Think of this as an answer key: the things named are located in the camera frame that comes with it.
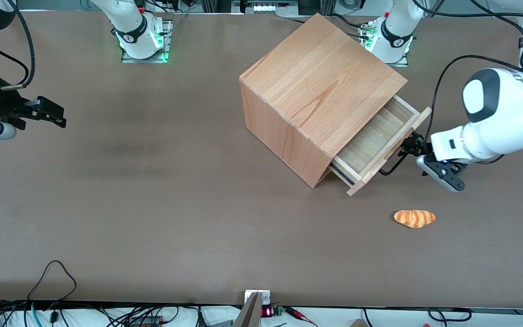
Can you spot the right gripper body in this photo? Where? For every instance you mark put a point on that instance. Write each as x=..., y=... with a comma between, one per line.
x=2, y=102

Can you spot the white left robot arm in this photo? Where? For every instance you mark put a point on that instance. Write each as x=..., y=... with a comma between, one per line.
x=506, y=118

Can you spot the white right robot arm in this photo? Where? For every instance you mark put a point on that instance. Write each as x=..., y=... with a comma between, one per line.
x=132, y=32

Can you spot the wooden drawer cabinet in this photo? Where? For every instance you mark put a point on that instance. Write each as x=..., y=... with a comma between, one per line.
x=316, y=86

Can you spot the orange striped bread roll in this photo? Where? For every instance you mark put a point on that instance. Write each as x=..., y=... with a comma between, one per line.
x=414, y=218

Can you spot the red digit display module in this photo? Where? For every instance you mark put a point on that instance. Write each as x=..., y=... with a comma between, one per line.
x=268, y=311

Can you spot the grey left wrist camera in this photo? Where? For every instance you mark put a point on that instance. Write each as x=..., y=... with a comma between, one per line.
x=443, y=173

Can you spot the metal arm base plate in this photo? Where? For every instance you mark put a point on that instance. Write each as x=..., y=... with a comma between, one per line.
x=404, y=61
x=167, y=34

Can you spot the silver camera mount bracket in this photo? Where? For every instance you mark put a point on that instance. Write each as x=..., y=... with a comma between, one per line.
x=250, y=313

